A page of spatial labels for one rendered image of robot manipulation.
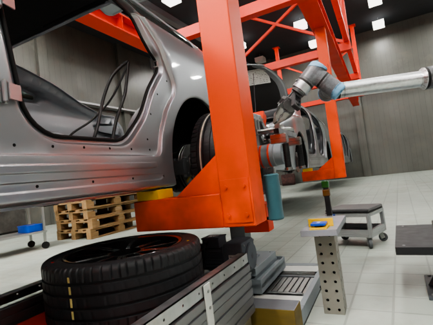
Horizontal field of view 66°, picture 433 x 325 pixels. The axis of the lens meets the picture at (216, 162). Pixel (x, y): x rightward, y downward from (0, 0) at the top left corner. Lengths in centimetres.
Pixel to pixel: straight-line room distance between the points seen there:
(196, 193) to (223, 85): 53
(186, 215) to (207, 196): 15
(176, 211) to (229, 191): 32
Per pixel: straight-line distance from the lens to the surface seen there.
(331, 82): 179
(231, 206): 153
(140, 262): 124
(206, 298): 125
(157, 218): 176
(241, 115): 151
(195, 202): 162
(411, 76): 205
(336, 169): 563
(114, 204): 639
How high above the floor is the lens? 75
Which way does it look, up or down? 3 degrees up
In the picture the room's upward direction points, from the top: 7 degrees counter-clockwise
